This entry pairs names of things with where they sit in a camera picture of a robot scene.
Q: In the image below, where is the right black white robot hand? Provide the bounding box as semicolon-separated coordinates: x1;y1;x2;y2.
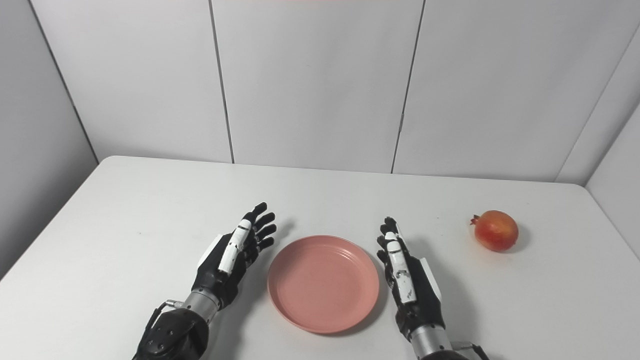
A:
376;216;446;343

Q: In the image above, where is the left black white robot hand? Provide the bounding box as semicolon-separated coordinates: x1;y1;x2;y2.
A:
191;202;277;310

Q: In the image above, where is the pink round plate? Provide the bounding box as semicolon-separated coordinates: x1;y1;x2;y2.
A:
267;235;380;335

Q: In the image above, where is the red yellow pomegranate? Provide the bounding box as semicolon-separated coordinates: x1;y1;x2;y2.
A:
470;210;519;252

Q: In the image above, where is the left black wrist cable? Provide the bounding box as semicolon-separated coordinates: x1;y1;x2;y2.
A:
134;299;185;358

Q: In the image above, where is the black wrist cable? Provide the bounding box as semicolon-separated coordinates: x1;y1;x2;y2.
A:
134;299;185;358
450;341;491;360

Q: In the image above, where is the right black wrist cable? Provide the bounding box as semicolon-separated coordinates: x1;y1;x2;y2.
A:
450;341;491;360

